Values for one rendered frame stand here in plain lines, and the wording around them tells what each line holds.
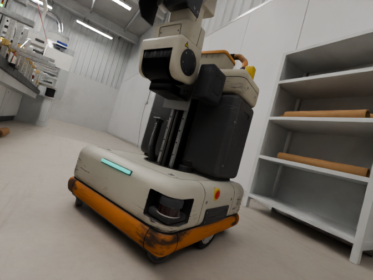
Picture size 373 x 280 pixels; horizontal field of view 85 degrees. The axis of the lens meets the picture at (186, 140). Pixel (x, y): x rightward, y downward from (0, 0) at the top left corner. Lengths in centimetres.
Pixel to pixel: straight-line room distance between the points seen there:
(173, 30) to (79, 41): 1117
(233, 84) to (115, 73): 1113
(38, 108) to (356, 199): 531
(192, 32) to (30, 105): 470
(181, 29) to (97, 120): 1081
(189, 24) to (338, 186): 179
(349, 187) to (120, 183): 184
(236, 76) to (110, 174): 69
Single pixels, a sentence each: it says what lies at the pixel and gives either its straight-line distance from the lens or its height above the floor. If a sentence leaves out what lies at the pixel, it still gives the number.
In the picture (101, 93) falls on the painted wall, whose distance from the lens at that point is 1167.
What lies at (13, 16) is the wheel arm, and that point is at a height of 80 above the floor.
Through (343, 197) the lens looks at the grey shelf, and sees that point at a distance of 217.
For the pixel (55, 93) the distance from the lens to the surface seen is 517.
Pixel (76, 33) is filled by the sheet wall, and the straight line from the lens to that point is 1213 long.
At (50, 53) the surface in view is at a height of 150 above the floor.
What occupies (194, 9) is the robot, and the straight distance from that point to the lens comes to 90.
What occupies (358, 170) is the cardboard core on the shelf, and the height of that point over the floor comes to 56.
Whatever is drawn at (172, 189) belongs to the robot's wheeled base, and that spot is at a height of 26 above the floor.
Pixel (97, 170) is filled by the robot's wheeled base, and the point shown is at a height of 20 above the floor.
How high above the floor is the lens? 39
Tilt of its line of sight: 2 degrees up
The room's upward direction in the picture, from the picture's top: 16 degrees clockwise
